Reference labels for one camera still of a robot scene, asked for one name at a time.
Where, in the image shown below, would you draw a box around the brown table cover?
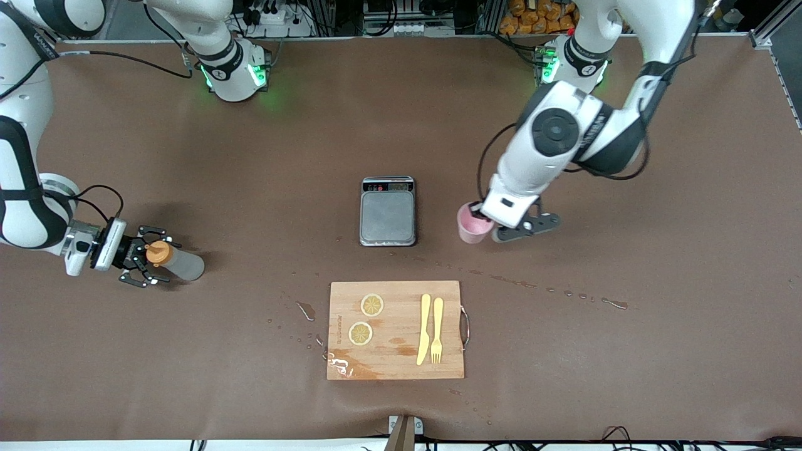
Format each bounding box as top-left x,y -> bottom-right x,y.
0,34 -> 802,443

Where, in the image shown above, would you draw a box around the sauce bottle with orange cap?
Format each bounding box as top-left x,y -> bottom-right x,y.
145,241 -> 206,282

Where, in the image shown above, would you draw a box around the silver digital kitchen scale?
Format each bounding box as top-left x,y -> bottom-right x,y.
359,176 -> 417,248

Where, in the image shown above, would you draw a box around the camera stand post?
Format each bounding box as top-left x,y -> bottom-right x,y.
387,413 -> 425,451

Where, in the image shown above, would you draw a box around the wooden cutting board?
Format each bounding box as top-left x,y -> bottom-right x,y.
326,280 -> 471,381

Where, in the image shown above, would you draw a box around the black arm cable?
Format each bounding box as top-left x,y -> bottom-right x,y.
38,49 -> 194,224
470,122 -> 651,218

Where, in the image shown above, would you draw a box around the pink plastic cup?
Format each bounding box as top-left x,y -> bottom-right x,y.
456,201 -> 496,246

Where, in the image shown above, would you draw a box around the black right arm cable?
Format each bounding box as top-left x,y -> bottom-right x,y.
38,49 -> 194,224

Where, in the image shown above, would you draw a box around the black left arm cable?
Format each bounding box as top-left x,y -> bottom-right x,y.
470,122 -> 651,218

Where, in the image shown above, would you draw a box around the orange snack packets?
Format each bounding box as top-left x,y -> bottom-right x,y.
499,0 -> 578,36

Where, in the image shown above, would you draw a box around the aluminium frame rail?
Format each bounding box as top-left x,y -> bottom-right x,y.
748,0 -> 802,132

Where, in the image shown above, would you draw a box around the yellow plastic fork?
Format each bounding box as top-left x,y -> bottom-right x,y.
429,297 -> 445,366

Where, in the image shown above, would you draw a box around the white power strip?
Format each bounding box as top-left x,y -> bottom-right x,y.
241,0 -> 315,39
368,20 -> 426,38

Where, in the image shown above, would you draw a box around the black floor cable bundle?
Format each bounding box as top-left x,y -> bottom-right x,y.
486,425 -> 802,451

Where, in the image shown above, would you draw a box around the yellow plastic knife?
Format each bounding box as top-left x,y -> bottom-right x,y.
415,293 -> 433,367

